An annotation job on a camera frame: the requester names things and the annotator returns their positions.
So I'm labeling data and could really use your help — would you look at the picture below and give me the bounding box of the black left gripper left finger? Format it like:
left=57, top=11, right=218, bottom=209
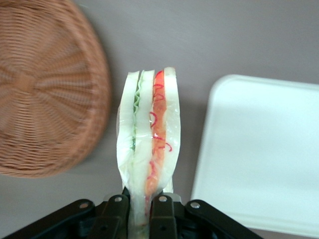
left=90, top=193, right=131, bottom=239

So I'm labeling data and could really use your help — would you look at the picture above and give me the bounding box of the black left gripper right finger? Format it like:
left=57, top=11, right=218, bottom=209
left=149, top=194, right=178, bottom=239

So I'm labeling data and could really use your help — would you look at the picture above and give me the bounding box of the triangle sandwich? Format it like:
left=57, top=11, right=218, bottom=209
left=116, top=66, right=181, bottom=239

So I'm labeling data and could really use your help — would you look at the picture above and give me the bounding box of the beige plastic tray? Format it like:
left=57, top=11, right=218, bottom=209
left=190, top=74, right=319, bottom=237

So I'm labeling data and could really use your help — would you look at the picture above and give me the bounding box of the round brown wicker basket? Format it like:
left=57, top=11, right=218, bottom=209
left=0, top=0, right=112, bottom=179

